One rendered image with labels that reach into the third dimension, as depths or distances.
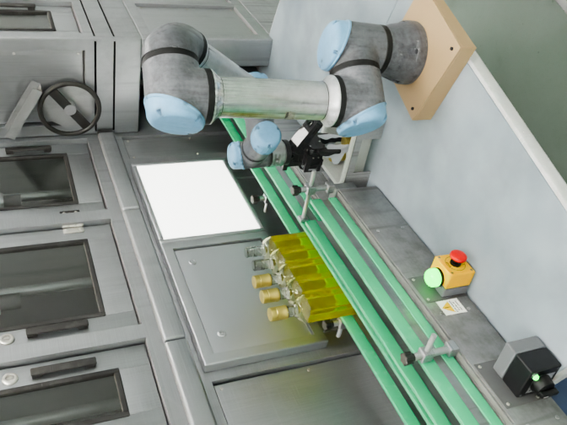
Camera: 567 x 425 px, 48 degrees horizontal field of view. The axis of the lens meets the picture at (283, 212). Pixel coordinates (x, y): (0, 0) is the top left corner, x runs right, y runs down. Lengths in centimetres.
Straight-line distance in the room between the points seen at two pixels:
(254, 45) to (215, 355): 126
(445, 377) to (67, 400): 85
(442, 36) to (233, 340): 89
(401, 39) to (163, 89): 57
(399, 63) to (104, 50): 114
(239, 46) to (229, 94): 112
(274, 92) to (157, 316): 69
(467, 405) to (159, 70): 90
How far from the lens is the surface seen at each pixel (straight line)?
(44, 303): 181
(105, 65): 234
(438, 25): 154
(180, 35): 134
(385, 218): 171
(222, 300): 176
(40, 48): 229
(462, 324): 148
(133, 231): 196
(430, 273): 150
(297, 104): 137
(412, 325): 146
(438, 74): 151
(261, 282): 163
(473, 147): 150
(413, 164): 168
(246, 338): 168
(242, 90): 133
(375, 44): 150
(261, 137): 160
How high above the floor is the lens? 172
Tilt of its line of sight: 23 degrees down
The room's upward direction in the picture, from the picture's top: 96 degrees counter-clockwise
